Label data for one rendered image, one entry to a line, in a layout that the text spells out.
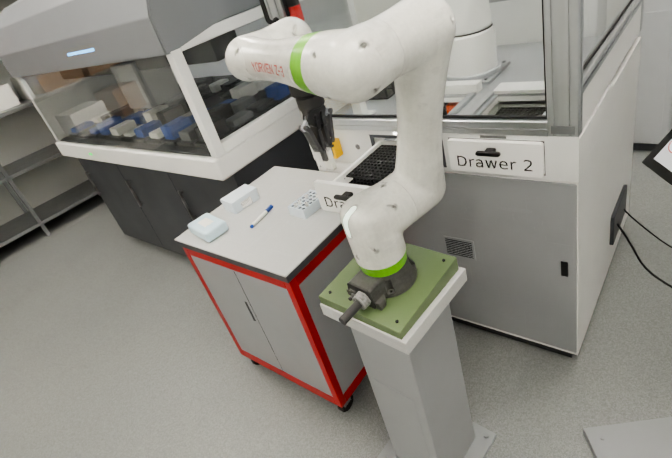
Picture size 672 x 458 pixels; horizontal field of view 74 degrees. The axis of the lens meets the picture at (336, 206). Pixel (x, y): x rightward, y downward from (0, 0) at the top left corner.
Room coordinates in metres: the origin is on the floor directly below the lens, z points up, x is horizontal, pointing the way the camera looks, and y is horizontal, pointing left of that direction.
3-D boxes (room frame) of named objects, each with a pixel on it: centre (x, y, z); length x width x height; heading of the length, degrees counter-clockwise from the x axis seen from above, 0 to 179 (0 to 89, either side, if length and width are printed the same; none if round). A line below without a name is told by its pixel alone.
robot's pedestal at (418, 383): (0.91, -0.08, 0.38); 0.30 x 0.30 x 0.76; 39
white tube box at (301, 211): (1.45, 0.09, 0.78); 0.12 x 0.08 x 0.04; 130
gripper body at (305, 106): (1.22, -0.02, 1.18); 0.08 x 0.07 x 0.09; 134
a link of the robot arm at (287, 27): (1.21, -0.01, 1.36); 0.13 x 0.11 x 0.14; 117
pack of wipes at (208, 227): (1.51, 0.48, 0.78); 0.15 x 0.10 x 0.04; 35
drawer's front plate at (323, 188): (1.21, -0.06, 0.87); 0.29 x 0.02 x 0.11; 44
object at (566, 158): (1.73, -0.67, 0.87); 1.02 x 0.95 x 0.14; 44
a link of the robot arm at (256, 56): (1.04, 0.04, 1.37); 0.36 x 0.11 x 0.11; 27
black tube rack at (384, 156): (1.35, -0.20, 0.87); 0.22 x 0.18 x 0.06; 134
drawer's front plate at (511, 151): (1.20, -0.51, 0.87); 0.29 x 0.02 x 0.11; 44
